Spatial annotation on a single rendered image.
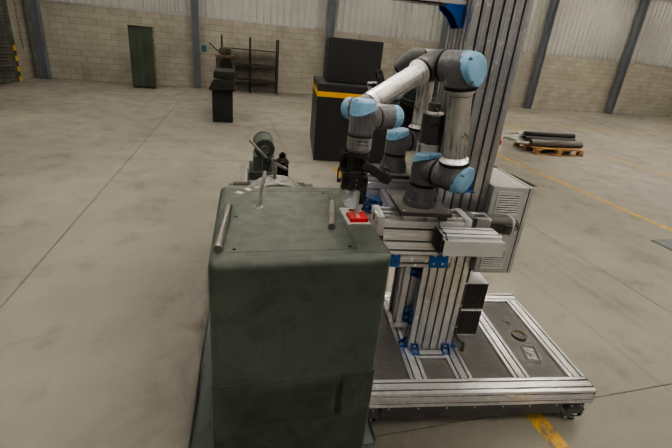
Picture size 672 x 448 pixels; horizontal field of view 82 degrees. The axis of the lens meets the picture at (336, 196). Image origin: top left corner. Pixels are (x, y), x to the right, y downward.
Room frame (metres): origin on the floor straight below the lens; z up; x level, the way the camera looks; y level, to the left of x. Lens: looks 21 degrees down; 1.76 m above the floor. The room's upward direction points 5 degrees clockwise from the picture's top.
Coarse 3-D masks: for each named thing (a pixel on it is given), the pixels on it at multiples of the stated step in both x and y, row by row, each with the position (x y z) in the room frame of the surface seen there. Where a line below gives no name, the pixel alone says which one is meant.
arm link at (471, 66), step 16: (448, 64) 1.42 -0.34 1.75; (464, 64) 1.38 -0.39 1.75; (480, 64) 1.40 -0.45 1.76; (448, 80) 1.42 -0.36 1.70; (464, 80) 1.38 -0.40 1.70; (480, 80) 1.40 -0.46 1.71; (448, 96) 1.45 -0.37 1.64; (464, 96) 1.41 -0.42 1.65; (448, 112) 1.45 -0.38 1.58; (464, 112) 1.42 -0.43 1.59; (448, 128) 1.45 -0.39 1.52; (464, 128) 1.43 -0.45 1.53; (448, 144) 1.45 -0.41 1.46; (464, 144) 1.44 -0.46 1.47; (448, 160) 1.45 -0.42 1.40; (464, 160) 1.45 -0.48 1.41; (432, 176) 1.50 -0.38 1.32; (448, 176) 1.44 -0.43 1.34; (464, 176) 1.42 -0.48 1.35
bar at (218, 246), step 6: (228, 204) 1.12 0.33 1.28; (228, 210) 1.08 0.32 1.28; (222, 216) 1.03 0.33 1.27; (228, 216) 1.04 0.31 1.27; (222, 222) 0.99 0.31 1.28; (222, 228) 0.95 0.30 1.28; (222, 234) 0.92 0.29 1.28; (216, 240) 0.88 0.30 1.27; (222, 240) 0.89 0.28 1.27; (216, 246) 0.85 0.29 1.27; (222, 246) 0.87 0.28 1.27; (216, 252) 0.85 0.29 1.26
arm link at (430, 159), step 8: (424, 152) 1.61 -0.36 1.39; (432, 152) 1.62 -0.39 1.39; (416, 160) 1.57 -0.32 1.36; (424, 160) 1.55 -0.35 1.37; (432, 160) 1.54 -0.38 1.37; (416, 168) 1.56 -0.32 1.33; (424, 168) 1.54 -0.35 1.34; (432, 168) 1.51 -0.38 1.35; (416, 176) 1.56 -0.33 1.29; (424, 176) 1.53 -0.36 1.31; (424, 184) 1.54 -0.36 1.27; (432, 184) 1.53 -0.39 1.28
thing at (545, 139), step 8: (504, 136) 8.93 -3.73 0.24; (512, 136) 8.96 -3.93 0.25; (520, 136) 9.08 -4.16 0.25; (528, 136) 8.78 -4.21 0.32; (536, 136) 8.85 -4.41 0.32; (544, 136) 8.96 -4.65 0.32; (552, 136) 8.99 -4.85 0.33; (560, 136) 9.03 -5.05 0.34; (568, 136) 9.08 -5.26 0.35; (528, 144) 8.62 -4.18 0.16; (536, 144) 8.54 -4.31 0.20; (544, 144) 8.58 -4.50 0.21; (552, 144) 8.62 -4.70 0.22; (560, 144) 8.66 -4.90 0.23; (568, 144) 8.70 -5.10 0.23; (576, 144) 8.75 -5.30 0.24
